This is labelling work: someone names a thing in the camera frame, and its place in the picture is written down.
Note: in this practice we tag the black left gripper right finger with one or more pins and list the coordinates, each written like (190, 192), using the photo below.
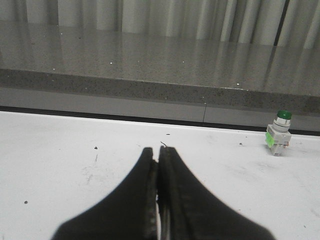
(189, 211)

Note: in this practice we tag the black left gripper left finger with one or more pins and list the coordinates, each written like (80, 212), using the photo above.
(127, 213)

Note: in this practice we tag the green pilot light push button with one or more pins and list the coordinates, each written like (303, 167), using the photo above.
(277, 134)

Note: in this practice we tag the grey stone counter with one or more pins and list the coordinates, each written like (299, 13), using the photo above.
(69, 69)

